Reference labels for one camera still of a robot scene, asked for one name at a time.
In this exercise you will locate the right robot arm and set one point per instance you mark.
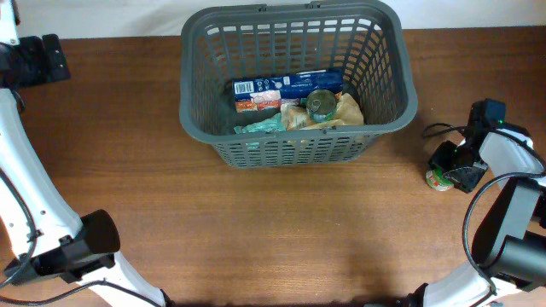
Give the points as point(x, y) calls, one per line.
point(496, 162)

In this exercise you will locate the green lidded jar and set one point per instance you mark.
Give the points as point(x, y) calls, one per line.
point(436, 180)

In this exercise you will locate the tan paper pouch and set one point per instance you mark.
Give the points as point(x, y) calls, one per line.
point(347, 112)

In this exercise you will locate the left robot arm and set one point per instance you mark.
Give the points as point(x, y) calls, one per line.
point(48, 238)

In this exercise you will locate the mint green wipes packet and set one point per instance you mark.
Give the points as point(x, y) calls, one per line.
point(273, 124)

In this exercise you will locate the blue cardboard box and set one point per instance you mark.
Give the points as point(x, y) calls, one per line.
point(259, 94)

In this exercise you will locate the grey plastic basket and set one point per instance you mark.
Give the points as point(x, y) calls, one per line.
point(363, 40)

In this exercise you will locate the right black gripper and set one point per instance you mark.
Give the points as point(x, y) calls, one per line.
point(462, 182)

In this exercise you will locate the silver tin can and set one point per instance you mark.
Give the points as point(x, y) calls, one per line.
point(321, 105)

